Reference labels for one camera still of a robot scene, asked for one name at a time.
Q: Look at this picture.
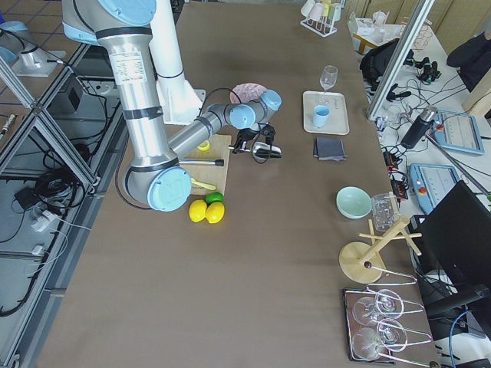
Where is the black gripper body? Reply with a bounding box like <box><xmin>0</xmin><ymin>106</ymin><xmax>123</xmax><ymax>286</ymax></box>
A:
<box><xmin>237</xmin><ymin>126</ymin><xmax>263</xmax><ymax>142</ymax></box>

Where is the silver metal ice scoop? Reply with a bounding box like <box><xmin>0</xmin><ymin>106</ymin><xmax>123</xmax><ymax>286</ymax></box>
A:
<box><xmin>228</xmin><ymin>142</ymin><xmax>282</xmax><ymax>161</ymax></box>

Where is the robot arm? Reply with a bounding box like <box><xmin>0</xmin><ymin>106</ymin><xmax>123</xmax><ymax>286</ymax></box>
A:
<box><xmin>62</xmin><ymin>1</ymin><xmax>282</xmax><ymax>212</ymax></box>

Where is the pile of clear ice cubes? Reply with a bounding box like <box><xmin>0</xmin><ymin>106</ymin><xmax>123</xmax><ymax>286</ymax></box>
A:
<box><xmin>232</xmin><ymin>84</ymin><xmax>266</xmax><ymax>102</ymax></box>

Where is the light blue cup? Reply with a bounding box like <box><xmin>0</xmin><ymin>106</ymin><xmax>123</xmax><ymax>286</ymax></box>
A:
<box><xmin>312</xmin><ymin>105</ymin><xmax>330</xmax><ymax>128</ymax></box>

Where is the half lemon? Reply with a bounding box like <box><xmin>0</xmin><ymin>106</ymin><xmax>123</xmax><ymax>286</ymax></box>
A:
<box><xmin>197</xmin><ymin>140</ymin><xmax>211</xmax><ymax>152</ymax></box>

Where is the wooden cutting board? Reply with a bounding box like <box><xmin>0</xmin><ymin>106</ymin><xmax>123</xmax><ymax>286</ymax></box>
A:
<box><xmin>180</xmin><ymin>134</ymin><xmax>232</xmax><ymax>194</ymax></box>

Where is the pink bowl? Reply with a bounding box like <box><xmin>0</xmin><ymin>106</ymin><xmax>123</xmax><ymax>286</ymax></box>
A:
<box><xmin>229</xmin><ymin>82</ymin><xmax>268</xmax><ymax>104</ymax></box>

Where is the yellow plastic knife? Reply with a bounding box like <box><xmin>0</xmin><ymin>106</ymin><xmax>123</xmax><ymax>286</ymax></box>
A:
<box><xmin>191</xmin><ymin>178</ymin><xmax>216</xmax><ymax>191</ymax></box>

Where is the green lime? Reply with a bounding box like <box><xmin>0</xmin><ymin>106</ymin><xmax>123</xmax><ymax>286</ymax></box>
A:
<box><xmin>205</xmin><ymin>192</ymin><xmax>224</xmax><ymax>205</ymax></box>

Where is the whole yellow lemon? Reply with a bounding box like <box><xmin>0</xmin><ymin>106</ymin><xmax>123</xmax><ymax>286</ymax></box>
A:
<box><xmin>205</xmin><ymin>202</ymin><xmax>225</xmax><ymax>224</ymax></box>

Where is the grey folded cloth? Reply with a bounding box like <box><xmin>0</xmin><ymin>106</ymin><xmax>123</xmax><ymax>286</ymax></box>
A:
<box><xmin>313</xmin><ymin>136</ymin><xmax>347</xmax><ymax>162</ymax></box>

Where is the cream serving tray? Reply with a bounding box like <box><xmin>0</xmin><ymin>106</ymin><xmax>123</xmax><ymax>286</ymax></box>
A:
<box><xmin>302</xmin><ymin>90</ymin><xmax>349</xmax><ymax>135</ymax></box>

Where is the clear wine glass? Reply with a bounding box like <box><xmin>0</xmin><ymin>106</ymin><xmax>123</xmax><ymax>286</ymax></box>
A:
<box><xmin>318</xmin><ymin>65</ymin><xmax>338</xmax><ymax>105</ymax></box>

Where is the green ceramic bowl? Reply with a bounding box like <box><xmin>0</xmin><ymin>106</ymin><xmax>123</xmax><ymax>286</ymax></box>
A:
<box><xmin>336</xmin><ymin>186</ymin><xmax>372</xmax><ymax>219</ymax></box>

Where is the clear glass jar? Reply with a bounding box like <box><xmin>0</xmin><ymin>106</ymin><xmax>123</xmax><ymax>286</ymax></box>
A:
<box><xmin>371</xmin><ymin>192</ymin><xmax>400</xmax><ymax>232</ymax></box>

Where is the wooden mug tree stand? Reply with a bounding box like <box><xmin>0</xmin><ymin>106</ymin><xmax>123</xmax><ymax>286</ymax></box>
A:
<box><xmin>338</xmin><ymin>216</ymin><xmax>422</xmax><ymax>286</ymax></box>

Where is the black water bottle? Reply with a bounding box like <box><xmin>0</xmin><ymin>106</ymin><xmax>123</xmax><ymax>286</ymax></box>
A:
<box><xmin>400</xmin><ymin>106</ymin><xmax>438</xmax><ymax>149</ymax></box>

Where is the blue teach pendant tablet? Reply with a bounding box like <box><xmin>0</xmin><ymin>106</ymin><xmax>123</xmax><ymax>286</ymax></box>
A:
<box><xmin>433</xmin><ymin>110</ymin><xmax>485</xmax><ymax>156</ymax></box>

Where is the black monitor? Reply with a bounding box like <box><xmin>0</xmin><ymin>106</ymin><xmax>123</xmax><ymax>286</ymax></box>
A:
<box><xmin>409</xmin><ymin>181</ymin><xmax>490</xmax><ymax>324</ymax></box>

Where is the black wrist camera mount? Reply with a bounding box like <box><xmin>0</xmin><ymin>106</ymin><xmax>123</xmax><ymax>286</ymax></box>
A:
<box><xmin>259</xmin><ymin>123</ymin><xmax>275</xmax><ymax>149</ymax></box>

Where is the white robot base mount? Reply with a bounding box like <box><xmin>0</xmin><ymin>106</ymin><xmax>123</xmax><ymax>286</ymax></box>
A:
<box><xmin>150</xmin><ymin>1</ymin><xmax>202</xmax><ymax>125</ymax></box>

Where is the white wire cup rack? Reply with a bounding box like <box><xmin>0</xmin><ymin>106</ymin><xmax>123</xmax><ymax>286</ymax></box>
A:
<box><xmin>300</xmin><ymin>0</ymin><xmax>345</xmax><ymax>38</ymax></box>

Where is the wine glass on frame tray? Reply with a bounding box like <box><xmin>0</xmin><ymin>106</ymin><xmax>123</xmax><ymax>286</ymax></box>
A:
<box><xmin>351</xmin><ymin>289</ymin><xmax>424</xmax><ymax>327</ymax></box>

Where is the aluminium frame post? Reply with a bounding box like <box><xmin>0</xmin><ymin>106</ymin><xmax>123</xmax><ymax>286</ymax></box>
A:
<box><xmin>367</xmin><ymin>0</ymin><xmax>435</xmax><ymax>121</ymax></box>

